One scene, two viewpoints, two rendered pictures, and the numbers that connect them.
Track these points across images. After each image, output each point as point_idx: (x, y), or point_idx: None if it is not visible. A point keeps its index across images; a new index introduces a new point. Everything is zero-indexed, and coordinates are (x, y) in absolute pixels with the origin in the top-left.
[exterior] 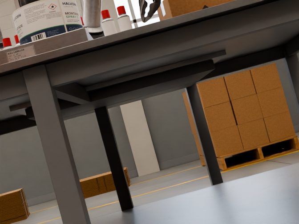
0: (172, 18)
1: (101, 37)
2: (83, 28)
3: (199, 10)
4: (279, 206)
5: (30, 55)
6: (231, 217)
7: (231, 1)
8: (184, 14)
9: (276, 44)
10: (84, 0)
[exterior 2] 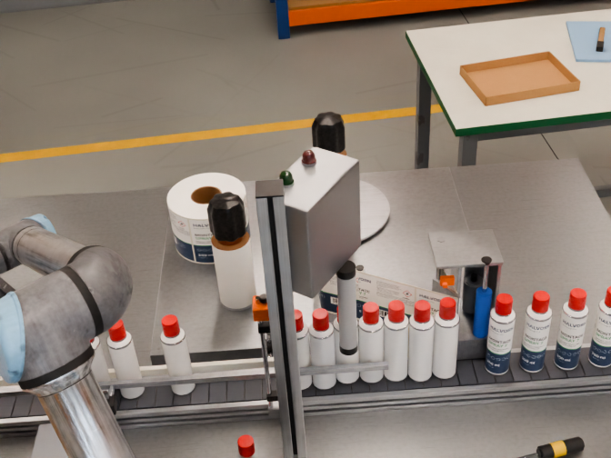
0: (102, 192)
1: (163, 187)
2: (173, 186)
3: (78, 194)
4: None
5: None
6: None
7: (51, 195)
8: (91, 193)
9: None
10: (122, 432)
